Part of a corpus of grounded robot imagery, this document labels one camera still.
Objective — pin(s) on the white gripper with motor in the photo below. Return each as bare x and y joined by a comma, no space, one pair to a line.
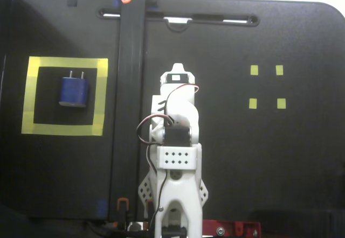
177,78

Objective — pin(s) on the small yellow tape marker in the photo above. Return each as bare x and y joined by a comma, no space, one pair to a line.
281,103
254,70
279,70
252,103

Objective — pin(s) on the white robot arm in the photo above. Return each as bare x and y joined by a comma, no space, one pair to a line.
178,195

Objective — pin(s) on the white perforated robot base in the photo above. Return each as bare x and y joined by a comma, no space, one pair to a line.
149,187

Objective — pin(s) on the yellow tape square outline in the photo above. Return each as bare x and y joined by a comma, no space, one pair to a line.
64,61

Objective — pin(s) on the black flat table strip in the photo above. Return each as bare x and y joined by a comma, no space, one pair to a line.
129,100

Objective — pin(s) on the red corner clamp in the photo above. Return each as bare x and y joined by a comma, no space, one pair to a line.
229,228

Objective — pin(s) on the blue white charger block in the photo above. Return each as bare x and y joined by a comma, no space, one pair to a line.
74,92

